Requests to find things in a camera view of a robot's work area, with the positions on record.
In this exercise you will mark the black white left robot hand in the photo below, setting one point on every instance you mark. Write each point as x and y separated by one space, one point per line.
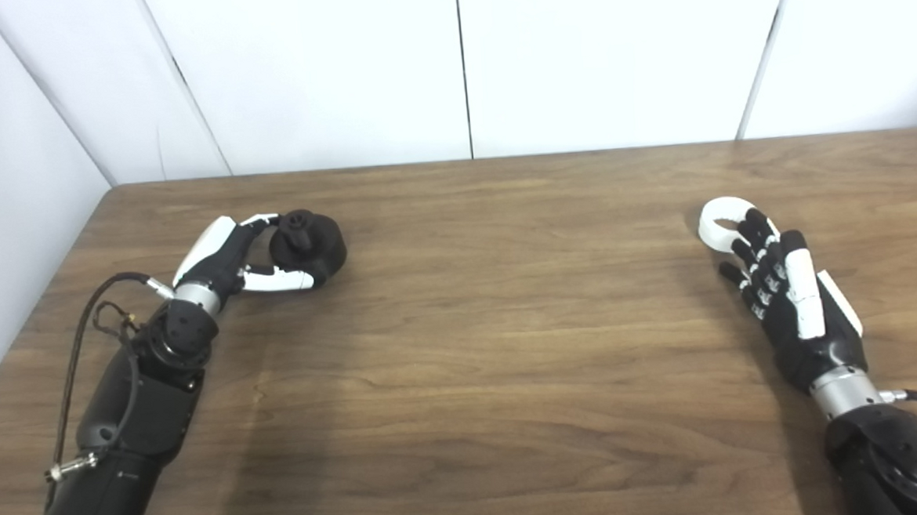
219 258

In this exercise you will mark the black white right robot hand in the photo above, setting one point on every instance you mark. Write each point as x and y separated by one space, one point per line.
816 349

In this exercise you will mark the round black part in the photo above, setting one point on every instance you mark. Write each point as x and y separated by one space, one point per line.
324 245

